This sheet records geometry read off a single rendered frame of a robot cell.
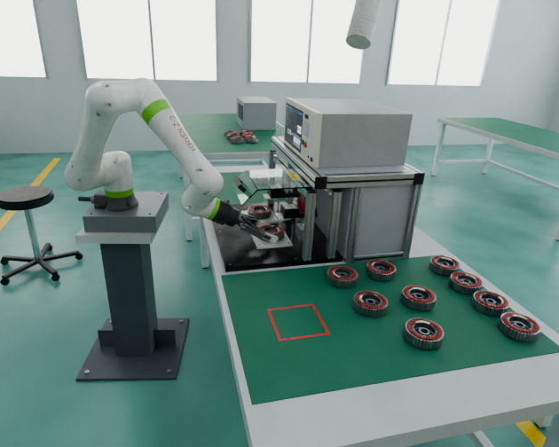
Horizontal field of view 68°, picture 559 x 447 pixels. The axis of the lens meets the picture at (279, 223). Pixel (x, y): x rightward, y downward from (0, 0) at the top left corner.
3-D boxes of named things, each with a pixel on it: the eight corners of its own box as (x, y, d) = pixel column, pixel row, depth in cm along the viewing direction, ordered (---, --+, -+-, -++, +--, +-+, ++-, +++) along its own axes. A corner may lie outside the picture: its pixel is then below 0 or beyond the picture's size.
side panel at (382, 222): (346, 263, 166) (356, 187, 153) (343, 260, 168) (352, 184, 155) (409, 258, 173) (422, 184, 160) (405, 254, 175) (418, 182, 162)
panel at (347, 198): (343, 258, 166) (351, 186, 153) (296, 199, 224) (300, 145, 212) (346, 257, 166) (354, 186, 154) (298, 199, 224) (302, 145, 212)
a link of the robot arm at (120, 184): (93, 195, 186) (86, 153, 178) (122, 186, 198) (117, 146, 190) (111, 202, 179) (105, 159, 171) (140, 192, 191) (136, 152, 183)
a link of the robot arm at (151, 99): (114, 95, 158) (125, 71, 150) (142, 91, 167) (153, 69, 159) (141, 132, 156) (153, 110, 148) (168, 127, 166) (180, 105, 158)
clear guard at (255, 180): (241, 205, 149) (241, 190, 147) (232, 184, 170) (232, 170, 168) (326, 200, 157) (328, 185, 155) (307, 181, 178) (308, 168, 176)
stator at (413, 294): (436, 314, 136) (437, 305, 135) (400, 308, 139) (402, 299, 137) (433, 296, 146) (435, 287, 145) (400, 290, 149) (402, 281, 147)
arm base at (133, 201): (74, 209, 185) (71, 197, 183) (89, 198, 199) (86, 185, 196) (131, 212, 185) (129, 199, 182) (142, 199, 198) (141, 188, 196)
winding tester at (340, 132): (312, 168, 157) (317, 113, 149) (283, 142, 196) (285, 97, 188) (405, 165, 167) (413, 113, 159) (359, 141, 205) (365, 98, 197)
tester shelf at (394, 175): (314, 189, 149) (315, 176, 147) (271, 145, 209) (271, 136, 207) (422, 184, 160) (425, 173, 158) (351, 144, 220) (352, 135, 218)
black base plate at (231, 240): (225, 272, 156) (225, 267, 155) (208, 209, 212) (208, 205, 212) (342, 262, 167) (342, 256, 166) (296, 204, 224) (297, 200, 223)
